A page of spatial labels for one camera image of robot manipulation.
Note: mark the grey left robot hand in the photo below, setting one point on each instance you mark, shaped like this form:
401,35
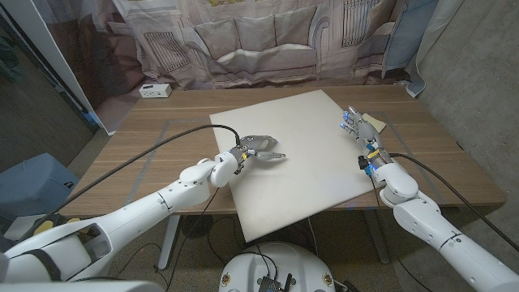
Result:
257,144

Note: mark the white robot torso edge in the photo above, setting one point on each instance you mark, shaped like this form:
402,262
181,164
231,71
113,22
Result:
81,287

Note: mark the yellow sponge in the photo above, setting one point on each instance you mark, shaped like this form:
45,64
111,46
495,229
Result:
376,123

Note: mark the white partition frame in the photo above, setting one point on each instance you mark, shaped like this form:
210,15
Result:
52,52

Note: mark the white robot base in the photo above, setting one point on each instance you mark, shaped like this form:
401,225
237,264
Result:
275,263

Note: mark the black electronics module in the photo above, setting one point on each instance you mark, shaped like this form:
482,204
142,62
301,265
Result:
269,284

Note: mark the white power strip box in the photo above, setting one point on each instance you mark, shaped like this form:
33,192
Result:
155,91

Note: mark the white table leg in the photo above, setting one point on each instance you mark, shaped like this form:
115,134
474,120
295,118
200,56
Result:
168,243

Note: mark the grey table leg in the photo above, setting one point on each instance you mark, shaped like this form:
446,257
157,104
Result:
377,239

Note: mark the white memory foam sheet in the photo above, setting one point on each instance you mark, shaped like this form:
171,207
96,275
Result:
308,178

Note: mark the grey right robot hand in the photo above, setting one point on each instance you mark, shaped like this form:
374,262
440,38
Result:
368,134

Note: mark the round black floor fan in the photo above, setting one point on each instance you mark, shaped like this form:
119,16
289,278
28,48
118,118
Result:
197,226

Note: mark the grey-blue plastic bin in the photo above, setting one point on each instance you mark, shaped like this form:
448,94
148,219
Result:
32,186

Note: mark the printed sofa backdrop cloth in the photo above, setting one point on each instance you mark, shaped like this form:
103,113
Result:
251,40

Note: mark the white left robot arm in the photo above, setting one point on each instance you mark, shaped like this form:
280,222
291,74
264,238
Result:
138,211

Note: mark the white box with yellow pads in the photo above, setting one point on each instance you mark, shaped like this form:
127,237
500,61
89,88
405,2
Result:
42,228

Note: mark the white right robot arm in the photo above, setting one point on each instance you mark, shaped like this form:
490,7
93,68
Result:
430,227

